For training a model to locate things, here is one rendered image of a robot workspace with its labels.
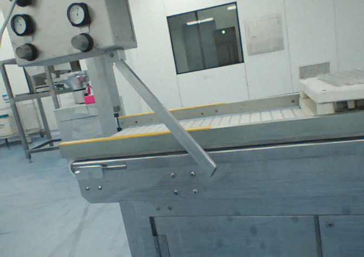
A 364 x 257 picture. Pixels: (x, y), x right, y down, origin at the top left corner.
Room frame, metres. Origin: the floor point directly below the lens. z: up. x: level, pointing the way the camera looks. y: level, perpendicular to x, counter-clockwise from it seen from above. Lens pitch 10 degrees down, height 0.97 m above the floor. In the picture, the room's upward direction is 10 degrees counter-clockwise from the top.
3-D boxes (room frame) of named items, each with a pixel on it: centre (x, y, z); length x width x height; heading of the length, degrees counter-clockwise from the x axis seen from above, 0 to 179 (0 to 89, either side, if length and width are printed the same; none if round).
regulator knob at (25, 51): (0.54, 0.27, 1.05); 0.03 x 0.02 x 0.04; 73
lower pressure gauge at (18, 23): (0.54, 0.26, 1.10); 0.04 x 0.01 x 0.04; 73
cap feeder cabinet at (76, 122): (3.26, 1.04, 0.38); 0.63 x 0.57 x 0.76; 81
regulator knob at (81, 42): (0.50, 0.15, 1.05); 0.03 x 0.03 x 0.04; 73
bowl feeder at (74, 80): (3.33, 1.08, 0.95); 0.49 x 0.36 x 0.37; 81
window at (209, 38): (5.57, -0.76, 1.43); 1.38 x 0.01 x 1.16; 81
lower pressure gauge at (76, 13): (0.50, 0.14, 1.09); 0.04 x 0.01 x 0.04; 73
